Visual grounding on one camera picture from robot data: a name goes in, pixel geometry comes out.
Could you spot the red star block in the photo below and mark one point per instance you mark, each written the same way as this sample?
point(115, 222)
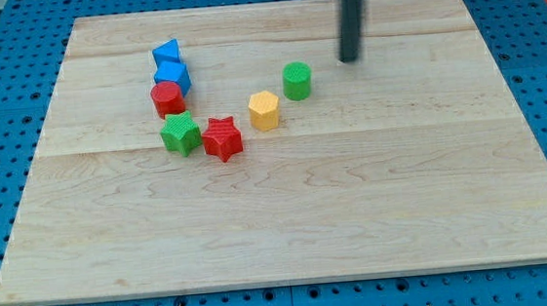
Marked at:
point(222, 138)

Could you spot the green star block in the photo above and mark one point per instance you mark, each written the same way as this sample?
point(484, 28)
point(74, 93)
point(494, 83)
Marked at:
point(181, 133)

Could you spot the yellow hexagon block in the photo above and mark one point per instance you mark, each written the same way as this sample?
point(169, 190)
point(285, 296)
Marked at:
point(264, 111)

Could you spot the green cylinder block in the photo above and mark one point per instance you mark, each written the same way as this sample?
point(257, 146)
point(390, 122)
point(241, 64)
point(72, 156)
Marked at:
point(297, 80)

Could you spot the red cylinder block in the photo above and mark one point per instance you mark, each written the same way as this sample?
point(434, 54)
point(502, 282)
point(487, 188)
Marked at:
point(167, 98)

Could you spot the blue cube block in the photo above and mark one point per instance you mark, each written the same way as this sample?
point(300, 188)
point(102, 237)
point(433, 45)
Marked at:
point(176, 72)

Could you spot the wooden board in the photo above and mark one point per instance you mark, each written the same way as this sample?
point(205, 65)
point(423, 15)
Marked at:
point(414, 160)

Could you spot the blue triangle block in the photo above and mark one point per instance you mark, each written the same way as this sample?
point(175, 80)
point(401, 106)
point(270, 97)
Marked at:
point(169, 51)

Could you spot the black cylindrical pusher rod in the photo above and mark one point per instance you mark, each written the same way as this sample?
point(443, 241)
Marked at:
point(350, 29)

